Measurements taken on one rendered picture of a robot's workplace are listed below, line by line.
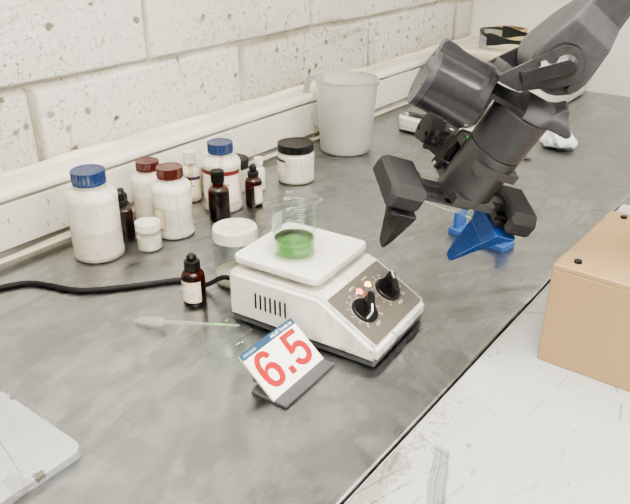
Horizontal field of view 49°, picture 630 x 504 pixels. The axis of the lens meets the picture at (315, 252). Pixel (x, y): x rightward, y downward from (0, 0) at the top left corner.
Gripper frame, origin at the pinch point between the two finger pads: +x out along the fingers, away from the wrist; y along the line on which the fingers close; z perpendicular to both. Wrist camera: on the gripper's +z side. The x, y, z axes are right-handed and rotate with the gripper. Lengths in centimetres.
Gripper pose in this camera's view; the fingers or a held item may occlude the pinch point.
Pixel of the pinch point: (431, 230)
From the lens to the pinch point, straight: 76.9
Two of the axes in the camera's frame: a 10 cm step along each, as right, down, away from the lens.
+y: -8.9, -1.6, -4.3
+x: -4.2, 6.6, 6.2
